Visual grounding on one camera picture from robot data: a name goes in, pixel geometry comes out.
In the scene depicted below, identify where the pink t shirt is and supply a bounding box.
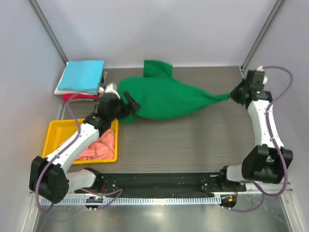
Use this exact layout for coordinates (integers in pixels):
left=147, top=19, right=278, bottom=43
left=76, top=129, right=115, bottom=161

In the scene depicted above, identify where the left aluminium frame post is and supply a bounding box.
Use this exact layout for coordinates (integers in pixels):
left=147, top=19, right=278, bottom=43
left=28, top=0, right=69, bottom=64

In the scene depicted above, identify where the green t shirt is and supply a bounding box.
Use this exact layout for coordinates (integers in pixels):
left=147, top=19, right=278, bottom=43
left=118, top=60, right=229, bottom=124

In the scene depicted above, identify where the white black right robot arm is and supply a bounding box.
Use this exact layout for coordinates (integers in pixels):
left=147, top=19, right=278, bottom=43
left=217, top=66, right=294, bottom=191

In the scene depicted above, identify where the light blue folded shirt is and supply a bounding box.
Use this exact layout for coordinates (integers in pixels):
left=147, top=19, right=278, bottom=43
left=57, top=60, right=105, bottom=94

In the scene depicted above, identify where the right aluminium frame post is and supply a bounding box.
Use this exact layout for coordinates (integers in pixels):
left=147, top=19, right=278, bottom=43
left=240, top=0, right=286, bottom=72

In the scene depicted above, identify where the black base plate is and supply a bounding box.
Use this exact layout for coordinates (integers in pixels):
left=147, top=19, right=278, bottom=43
left=90, top=172, right=246, bottom=193

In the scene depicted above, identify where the cream folded shirt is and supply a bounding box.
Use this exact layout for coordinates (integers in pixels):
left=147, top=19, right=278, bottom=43
left=54, top=84, right=98, bottom=95

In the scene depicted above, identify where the tan folded shirt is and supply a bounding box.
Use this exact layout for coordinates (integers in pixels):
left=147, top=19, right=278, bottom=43
left=69, top=70, right=109, bottom=103

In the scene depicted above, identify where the red folded shirt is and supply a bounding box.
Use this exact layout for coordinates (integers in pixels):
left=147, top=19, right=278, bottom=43
left=62, top=87, right=104, bottom=102

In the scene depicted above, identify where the white slotted cable duct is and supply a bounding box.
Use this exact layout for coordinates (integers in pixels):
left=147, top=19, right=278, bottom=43
left=40, top=196, right=222, bottom=206

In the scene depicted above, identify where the yellow plastic bin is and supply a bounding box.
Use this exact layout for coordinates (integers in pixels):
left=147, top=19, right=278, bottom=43
left=42, top=119, right=119, bottom=165

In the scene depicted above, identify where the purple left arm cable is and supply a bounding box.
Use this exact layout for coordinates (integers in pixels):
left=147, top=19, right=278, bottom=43
left=35, top=88, right=123, bottom=214

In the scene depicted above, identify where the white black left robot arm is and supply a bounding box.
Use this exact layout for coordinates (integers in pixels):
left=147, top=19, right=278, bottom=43
left=29, top=92, right=140, bottom=204

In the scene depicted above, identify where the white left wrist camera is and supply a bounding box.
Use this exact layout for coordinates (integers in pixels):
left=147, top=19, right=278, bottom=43
left=98, top=82, right=121, bottom=99

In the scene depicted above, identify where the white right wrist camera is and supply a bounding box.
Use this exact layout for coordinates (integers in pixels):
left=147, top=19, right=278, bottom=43
left=256, top=66, right=268, bottom=85

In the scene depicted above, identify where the aluminium frame post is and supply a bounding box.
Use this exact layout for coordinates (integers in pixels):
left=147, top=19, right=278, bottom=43
left=28, top=0, right=69, bottom=64
left=240, top=0, right=286, bottom=72

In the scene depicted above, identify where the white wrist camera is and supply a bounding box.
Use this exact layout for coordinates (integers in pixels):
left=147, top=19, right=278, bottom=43
left=98, top=82, right=121, bottom=99
left=256, top=66, right=268, bottom=85

